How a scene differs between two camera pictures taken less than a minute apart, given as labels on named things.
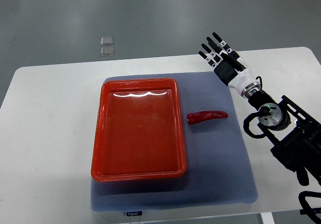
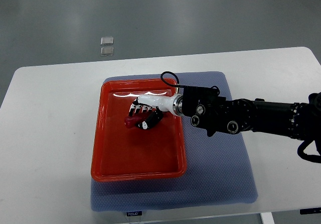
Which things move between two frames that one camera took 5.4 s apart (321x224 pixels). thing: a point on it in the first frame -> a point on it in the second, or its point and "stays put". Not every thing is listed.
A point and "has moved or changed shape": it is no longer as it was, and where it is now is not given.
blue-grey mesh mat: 218,169 stays put
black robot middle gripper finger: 220,51 -> 144,109
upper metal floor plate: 107,41 stays put
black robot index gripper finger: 223,44 -> 151,109
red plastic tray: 138,130 stays put
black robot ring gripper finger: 215,57 -> 138,109
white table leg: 267,218 stays put
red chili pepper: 193,118 has moved or changed shape
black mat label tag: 134,213 stays put
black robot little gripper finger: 209,61 -> 132,110
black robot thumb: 233,62 -> 155,115
